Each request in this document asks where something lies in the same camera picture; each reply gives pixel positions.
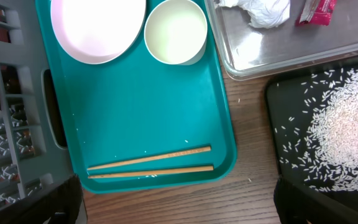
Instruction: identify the upper wooden chopstick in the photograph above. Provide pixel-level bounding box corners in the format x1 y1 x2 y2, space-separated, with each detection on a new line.
87 146 211 170

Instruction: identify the red snack wrapper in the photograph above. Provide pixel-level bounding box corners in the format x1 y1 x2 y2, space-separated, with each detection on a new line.
296 0 337 26

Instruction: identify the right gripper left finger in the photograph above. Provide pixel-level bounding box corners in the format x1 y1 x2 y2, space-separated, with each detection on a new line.
0 175 83 224

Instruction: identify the black rectangular tray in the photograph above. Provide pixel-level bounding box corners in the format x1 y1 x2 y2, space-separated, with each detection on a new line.
264 56 358 187

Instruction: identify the white rice pile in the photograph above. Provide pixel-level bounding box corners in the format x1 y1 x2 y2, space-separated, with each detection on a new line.
290 66 358 192

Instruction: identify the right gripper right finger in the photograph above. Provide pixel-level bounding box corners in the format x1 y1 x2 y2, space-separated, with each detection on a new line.
273 177 358 224

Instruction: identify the wooden chopstick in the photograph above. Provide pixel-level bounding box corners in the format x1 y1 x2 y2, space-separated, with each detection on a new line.
88 165 214 179
87 146 211 170

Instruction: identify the clear plastic waste bin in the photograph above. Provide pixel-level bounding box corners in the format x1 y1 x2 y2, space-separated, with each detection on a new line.
205 1 358 80

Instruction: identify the white tissue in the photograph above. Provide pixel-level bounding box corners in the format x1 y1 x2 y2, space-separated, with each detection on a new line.
218 0 290 29

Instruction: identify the grey plastic dish rack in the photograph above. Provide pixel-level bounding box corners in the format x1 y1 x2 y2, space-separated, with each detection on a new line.
0 0 88 224

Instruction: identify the lower wooden chopstick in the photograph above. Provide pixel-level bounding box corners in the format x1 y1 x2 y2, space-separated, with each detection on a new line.
88 165 214 179

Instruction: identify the white paper cup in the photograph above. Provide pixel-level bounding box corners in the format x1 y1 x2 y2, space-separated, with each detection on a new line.
144 0 208 65

